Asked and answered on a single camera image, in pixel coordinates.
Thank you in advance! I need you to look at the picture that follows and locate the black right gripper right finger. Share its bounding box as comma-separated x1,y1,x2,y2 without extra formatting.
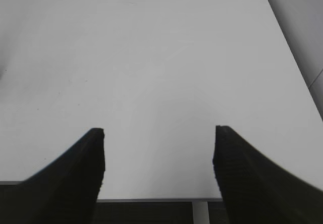
212,125,322,223

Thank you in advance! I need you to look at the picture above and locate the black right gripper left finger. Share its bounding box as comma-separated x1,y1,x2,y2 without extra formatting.
1,128,105,223

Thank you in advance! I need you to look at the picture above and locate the white table leg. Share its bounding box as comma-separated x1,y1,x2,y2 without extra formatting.
192,201,209,224

